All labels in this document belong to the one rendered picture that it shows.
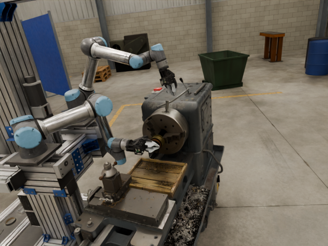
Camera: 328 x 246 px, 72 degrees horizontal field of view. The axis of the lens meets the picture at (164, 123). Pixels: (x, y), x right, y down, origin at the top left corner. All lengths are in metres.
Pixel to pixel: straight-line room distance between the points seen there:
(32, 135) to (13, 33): 0.72
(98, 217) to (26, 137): 0.55
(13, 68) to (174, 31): 10.10
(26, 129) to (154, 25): 10.46
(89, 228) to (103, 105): 0.66
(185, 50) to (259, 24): 3.45
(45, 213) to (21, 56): 1.19
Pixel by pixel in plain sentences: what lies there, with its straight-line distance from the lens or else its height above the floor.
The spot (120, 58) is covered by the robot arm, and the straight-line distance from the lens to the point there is 1.52.
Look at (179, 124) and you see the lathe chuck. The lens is 1.49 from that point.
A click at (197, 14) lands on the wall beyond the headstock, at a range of 11.43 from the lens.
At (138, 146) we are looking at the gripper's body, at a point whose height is 1.11.
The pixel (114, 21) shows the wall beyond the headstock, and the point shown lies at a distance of 11.84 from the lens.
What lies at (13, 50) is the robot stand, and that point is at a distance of 1.72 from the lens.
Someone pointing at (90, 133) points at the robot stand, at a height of 1.07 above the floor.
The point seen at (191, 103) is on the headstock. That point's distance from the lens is 1.61.
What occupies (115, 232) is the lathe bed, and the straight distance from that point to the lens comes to 1.31.
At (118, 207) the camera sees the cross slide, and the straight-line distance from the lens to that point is 1.23.
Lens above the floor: 1.78
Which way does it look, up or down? 23 degrees down
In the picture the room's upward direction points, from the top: 7 degrees counter-clockwise
